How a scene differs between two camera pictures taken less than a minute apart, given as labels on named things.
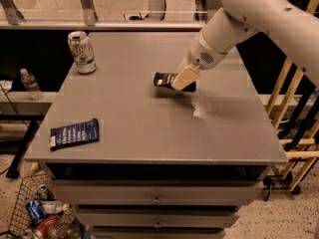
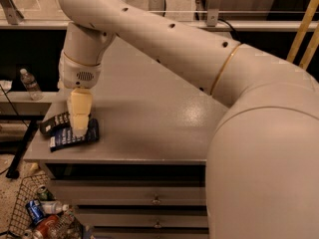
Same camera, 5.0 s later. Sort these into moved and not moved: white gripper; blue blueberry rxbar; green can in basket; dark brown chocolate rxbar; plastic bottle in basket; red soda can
Moved: dark brown chocolate rxbar; white gripper
Not moved: plastic bottle in basket; red soda can; blue blueberry rxbar; green can in basket
